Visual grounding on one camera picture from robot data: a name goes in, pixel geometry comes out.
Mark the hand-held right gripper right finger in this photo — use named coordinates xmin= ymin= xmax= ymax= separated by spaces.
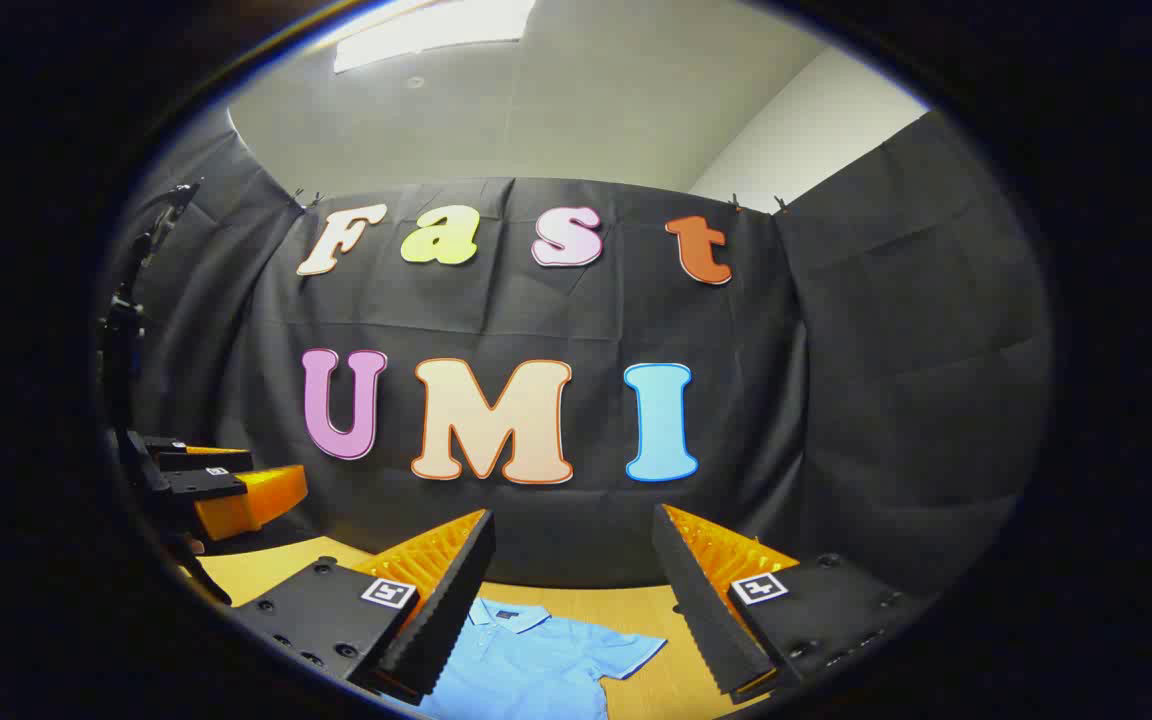
xmin=651 ymin=503 xmax=939 ymax=703

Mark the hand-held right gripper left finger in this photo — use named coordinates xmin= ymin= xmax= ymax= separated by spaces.
xmin=234 ymin=508 xmax=497 ymax=706

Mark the light blue T-shirt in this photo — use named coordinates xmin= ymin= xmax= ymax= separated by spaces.
xmin=414 ymin=597 xmax=669 ymax=720

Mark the black backdrop cloth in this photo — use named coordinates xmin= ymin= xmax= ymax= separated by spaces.
xmin=101 ymin=108 xmax=1055 ymax=601

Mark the ceiling light panel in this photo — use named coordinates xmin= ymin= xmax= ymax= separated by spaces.
xmin=333 ymin=0 xmax=538 ymax=74

